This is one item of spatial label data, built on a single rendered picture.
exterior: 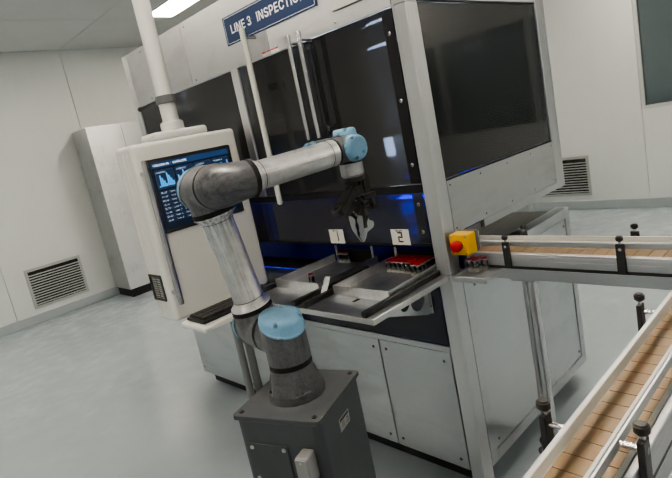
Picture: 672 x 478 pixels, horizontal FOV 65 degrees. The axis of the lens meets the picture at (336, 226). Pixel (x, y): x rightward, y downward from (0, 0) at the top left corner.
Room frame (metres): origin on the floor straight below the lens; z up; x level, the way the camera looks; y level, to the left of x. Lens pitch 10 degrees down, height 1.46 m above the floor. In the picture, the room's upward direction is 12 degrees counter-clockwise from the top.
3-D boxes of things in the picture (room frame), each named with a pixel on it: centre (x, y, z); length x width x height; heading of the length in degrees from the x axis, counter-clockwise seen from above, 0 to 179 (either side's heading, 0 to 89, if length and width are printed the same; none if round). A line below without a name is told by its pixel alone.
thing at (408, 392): (2.86, -0.03, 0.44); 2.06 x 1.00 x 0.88; 43
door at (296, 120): (2.31, 0.13, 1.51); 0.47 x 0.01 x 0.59; 43
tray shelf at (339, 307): (1.93, 0.01, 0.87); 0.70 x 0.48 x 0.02; 43
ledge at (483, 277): (1.76, -0.46, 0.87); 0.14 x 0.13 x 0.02; 133
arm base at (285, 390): (1.33, 0.19, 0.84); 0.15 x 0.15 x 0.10
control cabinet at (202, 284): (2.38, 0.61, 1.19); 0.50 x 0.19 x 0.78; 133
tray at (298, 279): (2.10, 0.07, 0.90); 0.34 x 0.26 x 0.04; 133
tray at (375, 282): (1.85, -0.16, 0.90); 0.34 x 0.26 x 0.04; 133
